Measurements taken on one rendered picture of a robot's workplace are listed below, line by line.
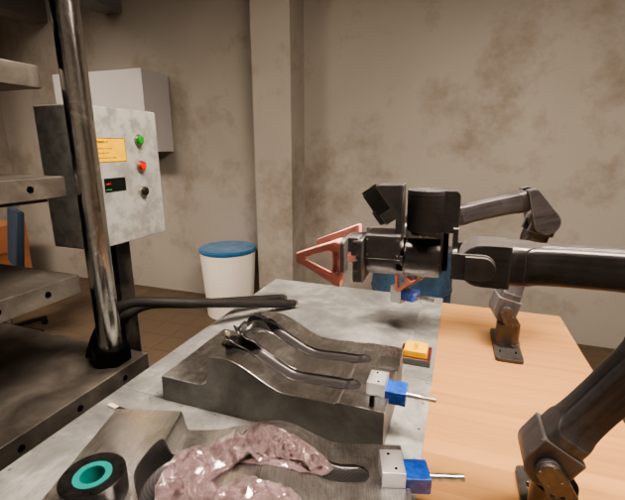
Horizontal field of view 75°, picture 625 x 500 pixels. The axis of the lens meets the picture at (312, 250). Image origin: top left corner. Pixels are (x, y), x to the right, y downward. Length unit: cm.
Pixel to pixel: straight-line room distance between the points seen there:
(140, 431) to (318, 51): 296
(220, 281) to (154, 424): 253
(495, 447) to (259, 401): 47
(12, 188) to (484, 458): 110
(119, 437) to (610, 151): 306
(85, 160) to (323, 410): 79
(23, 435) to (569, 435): 100
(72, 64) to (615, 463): 137
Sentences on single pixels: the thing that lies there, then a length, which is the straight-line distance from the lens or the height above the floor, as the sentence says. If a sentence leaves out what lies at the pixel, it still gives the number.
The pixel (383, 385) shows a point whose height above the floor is 92.
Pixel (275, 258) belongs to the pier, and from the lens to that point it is 323.
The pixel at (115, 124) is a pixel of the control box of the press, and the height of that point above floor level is 142.
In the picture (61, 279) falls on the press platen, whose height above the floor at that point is 104.
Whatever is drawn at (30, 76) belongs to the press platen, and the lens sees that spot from 118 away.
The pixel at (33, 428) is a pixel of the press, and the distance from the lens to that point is 110.
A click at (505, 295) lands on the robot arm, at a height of 96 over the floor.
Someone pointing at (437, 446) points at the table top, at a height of 80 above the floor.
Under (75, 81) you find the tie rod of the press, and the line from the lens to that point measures 113.
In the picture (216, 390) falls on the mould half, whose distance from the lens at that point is 93.
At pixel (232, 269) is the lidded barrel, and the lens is 321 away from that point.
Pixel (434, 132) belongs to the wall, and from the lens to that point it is 311.
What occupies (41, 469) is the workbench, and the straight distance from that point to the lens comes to 95.
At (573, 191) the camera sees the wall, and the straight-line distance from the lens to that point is 321.
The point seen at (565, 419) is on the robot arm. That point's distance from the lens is 70.
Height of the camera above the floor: 136
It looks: 14 degrees down
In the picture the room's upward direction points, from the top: straight up
